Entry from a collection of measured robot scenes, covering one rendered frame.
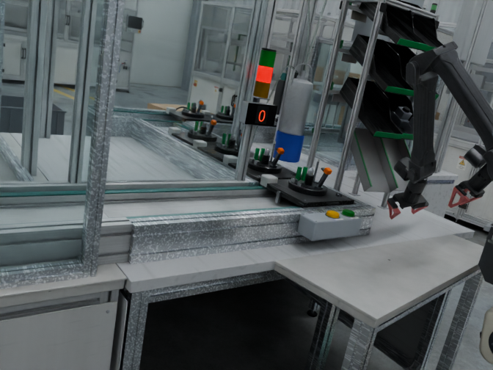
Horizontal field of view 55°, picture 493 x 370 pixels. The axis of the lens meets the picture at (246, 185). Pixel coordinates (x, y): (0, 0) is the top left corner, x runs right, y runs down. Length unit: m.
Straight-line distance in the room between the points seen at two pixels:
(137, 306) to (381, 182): 1.06
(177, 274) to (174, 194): 0.39
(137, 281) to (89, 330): 0.15
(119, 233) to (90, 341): 0.25
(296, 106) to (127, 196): 1.37
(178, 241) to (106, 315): 0.25
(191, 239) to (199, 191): 0.32
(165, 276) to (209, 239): 0.18
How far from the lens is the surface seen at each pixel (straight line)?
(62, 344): 1.17
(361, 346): 1.26
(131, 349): 1.24
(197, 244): 1.26
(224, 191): 1.59
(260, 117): 1.59
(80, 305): 1.14
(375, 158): 1.91
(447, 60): 1.45
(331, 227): 1.46
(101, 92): 1.00
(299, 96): 2.57
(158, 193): 1.47
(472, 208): 5.63
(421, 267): 1.59
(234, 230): 1.31
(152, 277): 1.14
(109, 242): 1.16
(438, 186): 3.32
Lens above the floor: 1.40
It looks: 16 degrees down
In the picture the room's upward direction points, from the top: 11 degrees clockwise
